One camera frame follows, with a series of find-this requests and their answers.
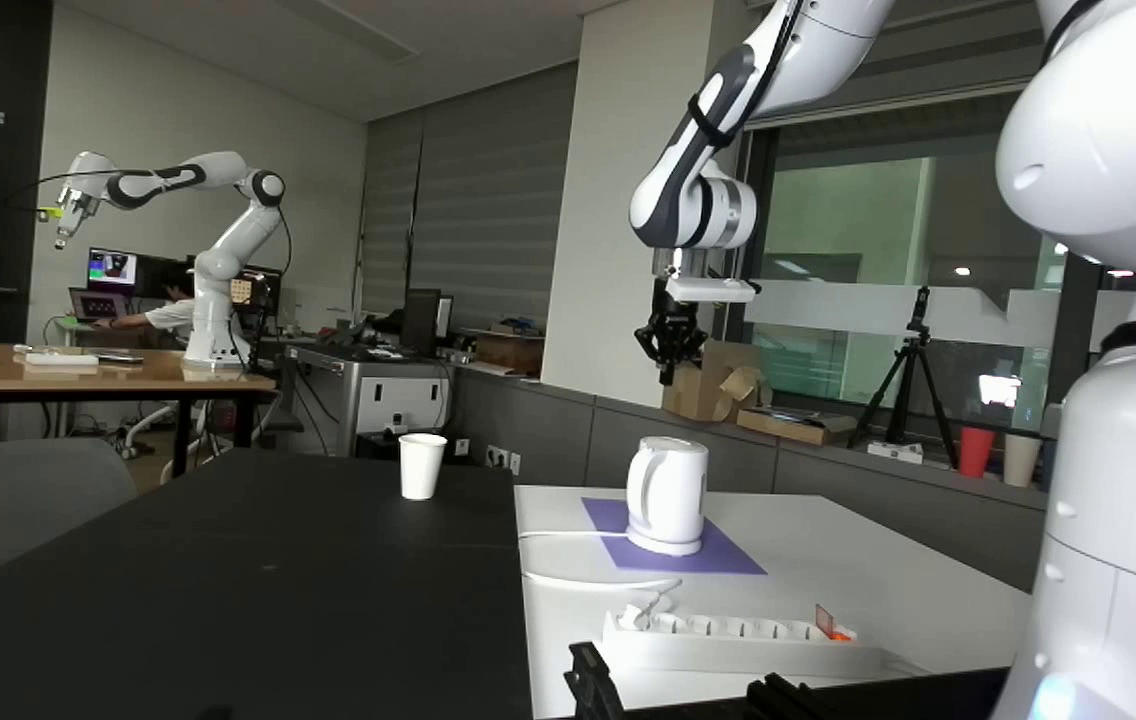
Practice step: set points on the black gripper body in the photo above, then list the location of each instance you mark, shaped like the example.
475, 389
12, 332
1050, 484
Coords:
668, 327

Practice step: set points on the white mug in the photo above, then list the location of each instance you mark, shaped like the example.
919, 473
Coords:
668, 492

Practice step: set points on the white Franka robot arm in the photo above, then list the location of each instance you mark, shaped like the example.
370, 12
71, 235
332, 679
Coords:
1128, 464

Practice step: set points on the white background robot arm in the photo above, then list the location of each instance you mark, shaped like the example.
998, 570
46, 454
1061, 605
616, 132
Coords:
213, 266

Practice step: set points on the brown cardboard box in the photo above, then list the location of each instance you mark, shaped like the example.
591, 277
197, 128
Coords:
743, 393

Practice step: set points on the purple rectangular mat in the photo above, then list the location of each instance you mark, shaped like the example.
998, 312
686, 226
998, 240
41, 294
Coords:
715, 555

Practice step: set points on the white power strip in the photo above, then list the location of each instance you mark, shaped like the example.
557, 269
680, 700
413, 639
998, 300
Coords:
730, 625

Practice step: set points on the white paper cup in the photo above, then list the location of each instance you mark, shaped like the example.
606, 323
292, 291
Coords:
422, 464

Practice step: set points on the white metal cabinet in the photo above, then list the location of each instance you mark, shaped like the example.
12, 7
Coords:
383, 393

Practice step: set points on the red cup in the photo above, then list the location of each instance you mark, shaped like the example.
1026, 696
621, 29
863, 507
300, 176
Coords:
978, 454

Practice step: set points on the black table clamp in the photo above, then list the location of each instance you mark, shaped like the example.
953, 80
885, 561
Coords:
791, 700
591, 681

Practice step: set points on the beige cup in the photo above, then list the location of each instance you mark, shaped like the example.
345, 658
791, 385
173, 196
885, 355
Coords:
1020, 463

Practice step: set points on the person in white shirt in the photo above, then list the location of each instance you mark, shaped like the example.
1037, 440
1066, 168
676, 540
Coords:
169, 312

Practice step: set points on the lit computer monitor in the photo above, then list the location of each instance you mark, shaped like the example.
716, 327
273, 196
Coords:
115, 269

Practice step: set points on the wooden table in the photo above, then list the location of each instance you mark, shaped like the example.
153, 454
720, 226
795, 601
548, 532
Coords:
89, 372

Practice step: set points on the grey chair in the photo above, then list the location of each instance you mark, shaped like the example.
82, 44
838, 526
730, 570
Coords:
10, 507

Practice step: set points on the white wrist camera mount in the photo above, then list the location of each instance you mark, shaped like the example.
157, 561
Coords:
715, 291

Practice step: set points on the white wall outlet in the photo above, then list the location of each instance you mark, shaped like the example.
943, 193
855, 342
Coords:
500, 457

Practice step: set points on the black camera tripod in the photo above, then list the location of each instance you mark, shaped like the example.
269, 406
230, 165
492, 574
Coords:
913, 365

